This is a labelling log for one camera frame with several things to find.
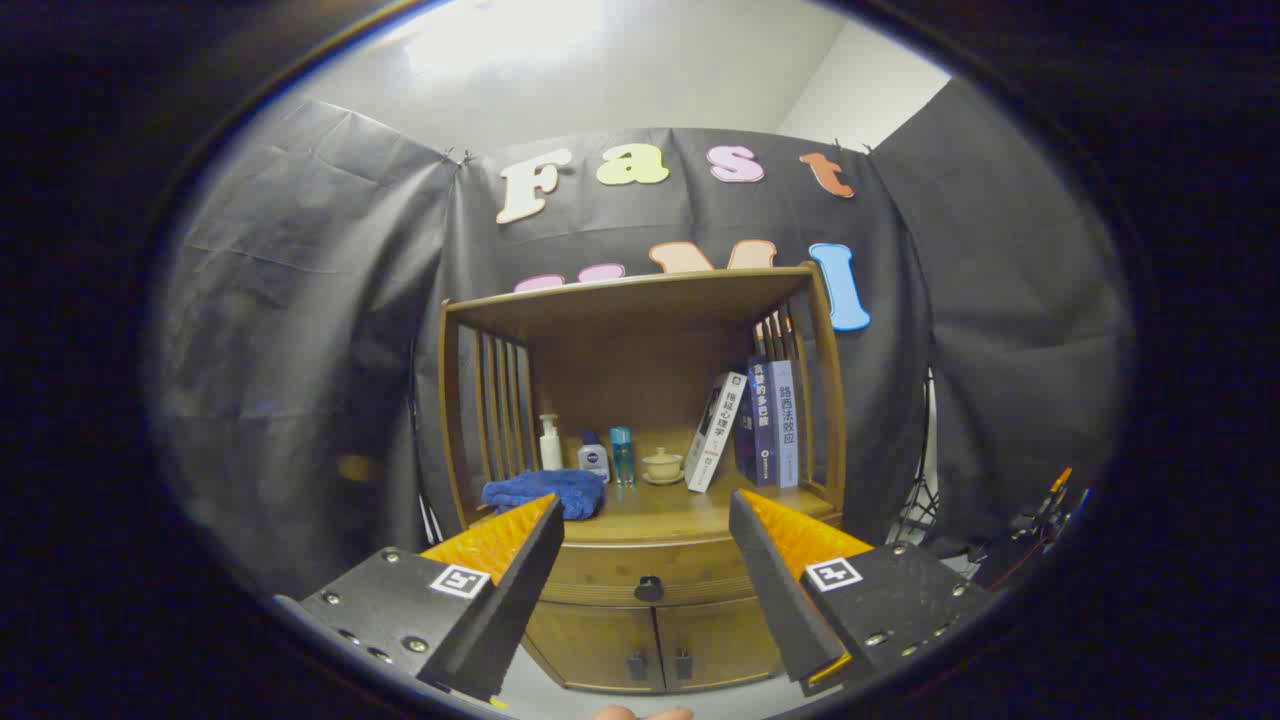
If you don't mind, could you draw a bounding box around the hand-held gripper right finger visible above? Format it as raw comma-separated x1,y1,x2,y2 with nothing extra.
728,488,1001,698

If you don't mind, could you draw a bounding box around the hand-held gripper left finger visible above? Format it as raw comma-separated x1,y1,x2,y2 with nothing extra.
275,492,566,706

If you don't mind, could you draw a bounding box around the wooden drawer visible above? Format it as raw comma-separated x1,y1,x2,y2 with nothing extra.
540,535,771,608

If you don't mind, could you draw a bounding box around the wooden cabinet door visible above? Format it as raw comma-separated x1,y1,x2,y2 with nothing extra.
655,597,783,691
522,603,666,694

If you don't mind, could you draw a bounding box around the wooden countertop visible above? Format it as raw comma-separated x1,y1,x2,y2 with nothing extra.
465,478,841,546

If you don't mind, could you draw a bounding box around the wooden cabinet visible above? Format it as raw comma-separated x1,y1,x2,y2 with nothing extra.
437,263,849,696

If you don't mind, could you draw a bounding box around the folded blue towel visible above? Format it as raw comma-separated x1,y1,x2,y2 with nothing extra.
481,469,607,522

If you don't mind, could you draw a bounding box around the dark blue book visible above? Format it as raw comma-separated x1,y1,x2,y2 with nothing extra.
734,357,778,488

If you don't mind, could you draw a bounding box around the light blue book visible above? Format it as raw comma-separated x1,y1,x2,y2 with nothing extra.
768,360,800,489

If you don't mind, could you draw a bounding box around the white book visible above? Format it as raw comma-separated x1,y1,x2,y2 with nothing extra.
684,372,749,493

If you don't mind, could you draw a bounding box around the black backdrop cloth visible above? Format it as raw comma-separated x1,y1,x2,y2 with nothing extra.
150,78,1136,601

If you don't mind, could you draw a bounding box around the black device with cables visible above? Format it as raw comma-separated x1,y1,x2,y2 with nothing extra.
975,467,1091,591

